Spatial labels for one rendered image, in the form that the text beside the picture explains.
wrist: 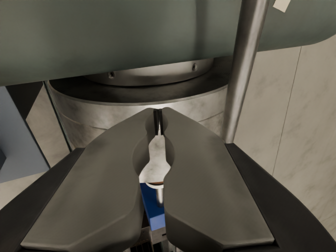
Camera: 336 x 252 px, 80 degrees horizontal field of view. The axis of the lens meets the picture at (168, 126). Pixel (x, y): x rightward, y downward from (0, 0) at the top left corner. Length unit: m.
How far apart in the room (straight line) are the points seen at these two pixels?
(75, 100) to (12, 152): 0.63
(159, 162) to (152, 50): 0.14
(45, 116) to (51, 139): 0.19
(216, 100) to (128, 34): 0.13
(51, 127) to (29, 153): 0.82
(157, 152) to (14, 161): 0.69
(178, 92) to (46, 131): 1.50
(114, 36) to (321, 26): 0.22
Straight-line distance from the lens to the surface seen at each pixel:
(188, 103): 0.23
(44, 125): 1.66
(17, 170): 0.91
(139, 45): 0.18
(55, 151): 1.78
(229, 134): 0.17
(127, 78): 0.26
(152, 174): 0.28
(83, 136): 0.29
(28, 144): 0.84
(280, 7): 0.24
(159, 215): 0.58
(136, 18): 0.17
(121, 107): 0.23
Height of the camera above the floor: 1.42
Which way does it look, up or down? 53 degrees down
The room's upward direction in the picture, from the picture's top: 147 degrees clockwise
